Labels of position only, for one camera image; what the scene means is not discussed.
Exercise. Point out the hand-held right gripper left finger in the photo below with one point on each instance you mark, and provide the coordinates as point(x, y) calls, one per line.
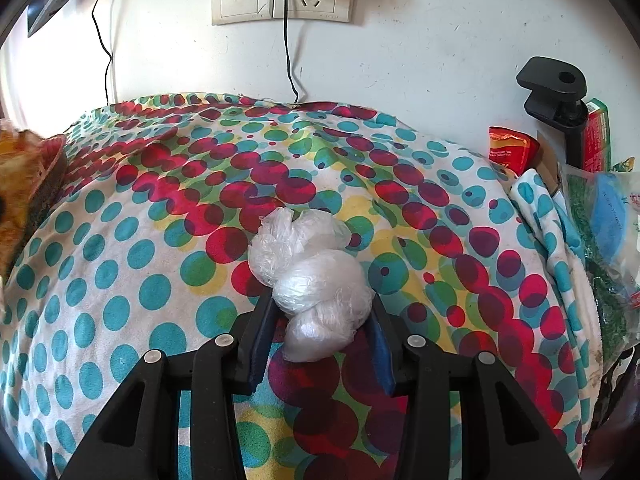
point(260, 355)

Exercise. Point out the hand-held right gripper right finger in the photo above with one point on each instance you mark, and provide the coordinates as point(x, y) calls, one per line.
point(382, 355)

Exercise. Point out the white knotted sock bundle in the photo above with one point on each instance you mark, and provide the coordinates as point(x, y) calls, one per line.
point(320, 280)

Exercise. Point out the red round tray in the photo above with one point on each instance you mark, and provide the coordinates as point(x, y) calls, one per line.
point(52, 175)

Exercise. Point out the yellow orange snack bag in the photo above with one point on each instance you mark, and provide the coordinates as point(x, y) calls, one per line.
point(15, 185)

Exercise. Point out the polka dot blanket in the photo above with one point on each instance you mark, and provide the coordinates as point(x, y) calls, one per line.
point(125, 285)

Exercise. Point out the red snack packet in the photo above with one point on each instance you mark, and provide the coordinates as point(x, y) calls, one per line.
point(510, 150)

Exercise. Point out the brown cardboard piece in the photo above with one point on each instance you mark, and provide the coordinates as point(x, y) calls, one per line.
point(547, 165)

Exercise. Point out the clear bag of blue items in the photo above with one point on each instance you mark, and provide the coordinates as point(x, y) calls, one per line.
point(610, 210)

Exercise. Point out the yellow green packet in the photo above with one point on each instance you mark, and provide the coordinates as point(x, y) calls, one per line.
point(624, 165)

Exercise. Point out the green and red box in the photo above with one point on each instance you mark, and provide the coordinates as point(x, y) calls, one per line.
point(597, 135)

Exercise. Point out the black clamp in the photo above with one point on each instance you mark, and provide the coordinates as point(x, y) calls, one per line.
point(550, 80)

